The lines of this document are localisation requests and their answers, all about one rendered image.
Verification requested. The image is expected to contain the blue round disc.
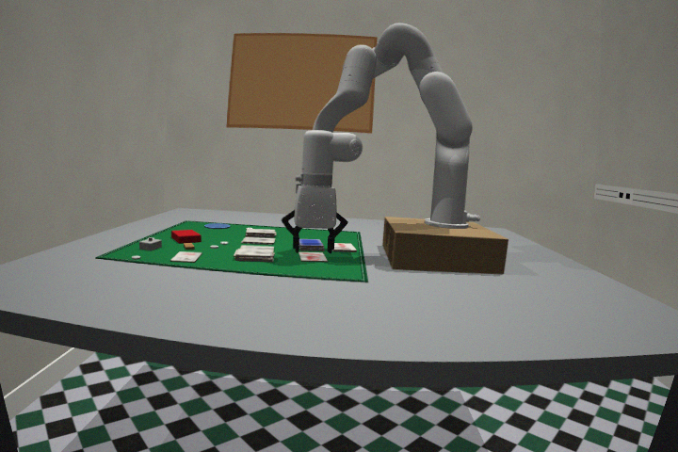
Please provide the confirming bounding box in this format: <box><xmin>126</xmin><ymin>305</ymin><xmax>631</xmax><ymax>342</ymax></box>
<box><xmin>204</xmin><ymin>223</ymin><xmax>230</xmax><ymax>229</ymax></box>

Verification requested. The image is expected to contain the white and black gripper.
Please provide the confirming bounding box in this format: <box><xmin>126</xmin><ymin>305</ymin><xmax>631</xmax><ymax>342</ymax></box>
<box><xmin>282</xmin><ymin>185</ymin><xmax>347</xmax><ymax>253</ymax></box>

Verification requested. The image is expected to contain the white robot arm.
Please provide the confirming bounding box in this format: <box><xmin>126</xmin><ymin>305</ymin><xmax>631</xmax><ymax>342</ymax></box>
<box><xmin>296</xmin><ymin>23</ymin><xmax>480</xmax><ymax>229</ymax></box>

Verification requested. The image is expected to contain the red rectangular block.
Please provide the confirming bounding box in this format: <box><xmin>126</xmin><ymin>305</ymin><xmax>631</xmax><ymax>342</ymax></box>
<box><xmin>171</xmin><ymin>230</ymin><xmax>202</xmax><ymax>244</ymax></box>

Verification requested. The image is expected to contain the blue card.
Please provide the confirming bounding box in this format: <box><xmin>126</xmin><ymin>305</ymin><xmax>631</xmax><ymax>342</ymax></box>
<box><xmin>299</xmin><ymin>239</ymin><xmax>324</xmax><ymax>247</ymax></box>
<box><xmin>299</xmin><ymin>252</ymin><xmax>328</xmax><ymax>262</ymax></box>

